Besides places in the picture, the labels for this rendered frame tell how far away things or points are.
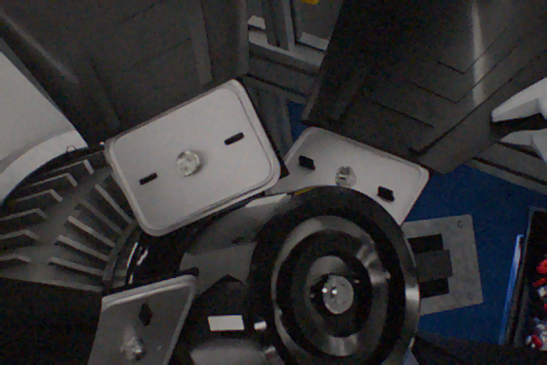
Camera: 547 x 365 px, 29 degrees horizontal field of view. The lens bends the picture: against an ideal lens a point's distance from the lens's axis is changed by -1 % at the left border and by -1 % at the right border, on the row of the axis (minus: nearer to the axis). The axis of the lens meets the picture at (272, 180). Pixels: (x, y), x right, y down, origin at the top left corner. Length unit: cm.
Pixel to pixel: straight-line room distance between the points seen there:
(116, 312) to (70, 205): 16
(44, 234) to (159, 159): 12
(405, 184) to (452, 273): 19
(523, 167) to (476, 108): 45
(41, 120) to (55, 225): 14
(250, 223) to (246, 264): 3
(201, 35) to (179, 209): 10
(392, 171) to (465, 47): 11
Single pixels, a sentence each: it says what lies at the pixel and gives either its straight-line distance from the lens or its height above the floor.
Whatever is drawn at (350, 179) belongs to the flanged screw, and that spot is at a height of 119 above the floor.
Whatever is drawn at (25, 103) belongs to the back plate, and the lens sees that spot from 80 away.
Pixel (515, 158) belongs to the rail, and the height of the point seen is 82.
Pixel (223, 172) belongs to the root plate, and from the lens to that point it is 60.
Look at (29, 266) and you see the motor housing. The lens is 69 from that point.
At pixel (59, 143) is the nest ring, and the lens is 76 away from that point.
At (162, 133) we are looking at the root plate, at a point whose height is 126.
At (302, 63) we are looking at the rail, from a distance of 120.
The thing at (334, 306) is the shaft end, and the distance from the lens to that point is 57.
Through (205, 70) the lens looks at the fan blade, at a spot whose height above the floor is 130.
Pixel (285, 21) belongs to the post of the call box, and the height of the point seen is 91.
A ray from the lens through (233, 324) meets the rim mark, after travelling 55.
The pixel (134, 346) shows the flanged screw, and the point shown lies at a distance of 57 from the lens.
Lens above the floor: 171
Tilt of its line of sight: 52 degrees down
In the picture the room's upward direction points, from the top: 10 degrees counter-clockwise
